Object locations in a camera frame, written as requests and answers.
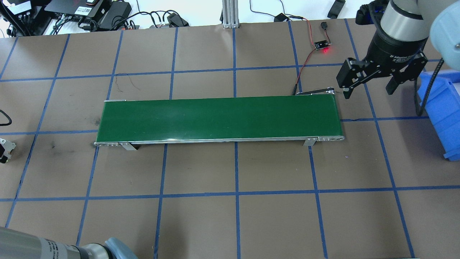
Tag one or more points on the black plug adapter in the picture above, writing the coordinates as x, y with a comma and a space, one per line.
178, 19

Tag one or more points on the green conveyor belt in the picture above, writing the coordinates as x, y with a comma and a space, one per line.
215, 118

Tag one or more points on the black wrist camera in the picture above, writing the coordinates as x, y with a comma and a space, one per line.
368, 14

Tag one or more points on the black sensor module red light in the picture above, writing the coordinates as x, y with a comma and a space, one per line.
321, 45

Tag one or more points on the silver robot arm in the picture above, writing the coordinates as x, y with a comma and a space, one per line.
399, 19
36, 244

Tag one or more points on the black electronics box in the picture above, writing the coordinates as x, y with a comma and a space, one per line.
19, 7

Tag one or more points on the blue plastic bin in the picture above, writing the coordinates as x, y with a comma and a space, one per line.
444, 111

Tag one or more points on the flat black bar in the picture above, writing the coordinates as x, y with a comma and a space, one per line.
336, 8

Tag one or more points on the large black power brick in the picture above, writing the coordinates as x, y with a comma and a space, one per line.
115, 14

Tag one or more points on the small black power adapter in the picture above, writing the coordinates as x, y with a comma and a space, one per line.
281, 17

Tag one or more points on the aluminium profile post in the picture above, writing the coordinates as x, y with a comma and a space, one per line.
230, 14

